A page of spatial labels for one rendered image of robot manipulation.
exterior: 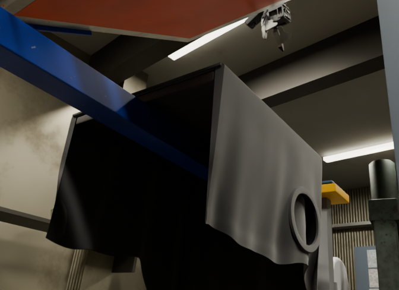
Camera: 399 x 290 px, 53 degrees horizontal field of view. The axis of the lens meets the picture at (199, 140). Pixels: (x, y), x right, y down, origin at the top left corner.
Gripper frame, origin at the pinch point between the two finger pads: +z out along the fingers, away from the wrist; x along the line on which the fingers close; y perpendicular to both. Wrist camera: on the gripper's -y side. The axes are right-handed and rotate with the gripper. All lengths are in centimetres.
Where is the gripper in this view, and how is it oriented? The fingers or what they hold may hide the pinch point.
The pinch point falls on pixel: (272, 46)
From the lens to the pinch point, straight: 156.2
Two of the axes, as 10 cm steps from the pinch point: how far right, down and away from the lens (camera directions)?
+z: 0.8, 9.8, -2.0
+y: 8.0, -1.8, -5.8
